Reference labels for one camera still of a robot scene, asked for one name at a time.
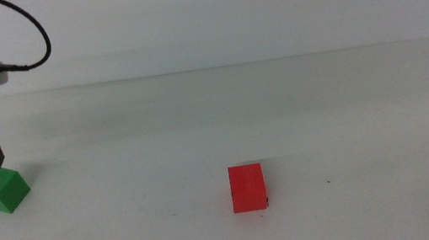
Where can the green cube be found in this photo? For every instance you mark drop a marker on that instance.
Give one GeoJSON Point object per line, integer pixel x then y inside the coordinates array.
{"type": "Point", "coordinates": [0, 192]}

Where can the red cube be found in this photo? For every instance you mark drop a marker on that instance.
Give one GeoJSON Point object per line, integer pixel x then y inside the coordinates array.
{"type": "Point", "coordinates": [248, 188]}

